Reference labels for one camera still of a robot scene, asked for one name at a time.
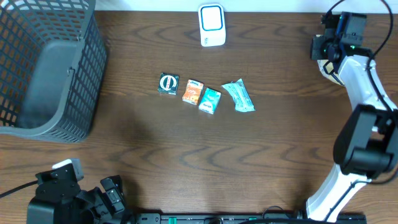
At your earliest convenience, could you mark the cream wet wipes pack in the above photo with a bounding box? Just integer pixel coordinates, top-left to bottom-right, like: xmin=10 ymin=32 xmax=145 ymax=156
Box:
xmin=310 ymin=35 xmax=345 ymax=86

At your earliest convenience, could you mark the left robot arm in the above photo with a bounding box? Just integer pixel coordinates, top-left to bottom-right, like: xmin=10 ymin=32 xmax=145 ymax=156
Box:
xmin=27 ymin=159 xmax=136 ymax=224

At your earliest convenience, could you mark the green tissue pack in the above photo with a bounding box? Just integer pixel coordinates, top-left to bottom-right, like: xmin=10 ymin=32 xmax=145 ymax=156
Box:
xmin=198 ymin=88 xmax=221 ymax=114

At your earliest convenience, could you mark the orange tissue pack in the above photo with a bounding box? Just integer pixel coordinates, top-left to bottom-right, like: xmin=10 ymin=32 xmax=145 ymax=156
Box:
xmin=182 ymin=79 xmax=204 ymax=105

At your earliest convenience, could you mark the white barcode scanner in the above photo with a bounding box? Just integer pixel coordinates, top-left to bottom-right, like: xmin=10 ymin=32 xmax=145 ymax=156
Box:
xmin=198 ymin=3 xmax=226 ymax=47

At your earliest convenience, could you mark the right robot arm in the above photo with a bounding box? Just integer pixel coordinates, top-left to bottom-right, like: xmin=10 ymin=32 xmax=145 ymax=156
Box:
xmin=305 ymin=12 xmax=397 ymax=223

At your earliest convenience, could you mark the dark grey plastic mesh basket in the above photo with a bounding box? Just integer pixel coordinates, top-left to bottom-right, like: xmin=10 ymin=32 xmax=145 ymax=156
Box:
xmin=1 ymin=0 xmax=107 ymax=142

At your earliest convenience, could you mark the dark green round-logo box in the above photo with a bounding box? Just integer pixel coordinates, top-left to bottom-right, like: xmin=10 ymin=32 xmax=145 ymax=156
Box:
xmin=158 ymin=72 xmax=180 ymax=95

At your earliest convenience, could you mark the teal wipes pack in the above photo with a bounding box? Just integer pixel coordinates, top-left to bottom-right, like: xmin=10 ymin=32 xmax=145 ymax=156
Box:
xmin=222 ymin=78 xmax=255 ymax=113

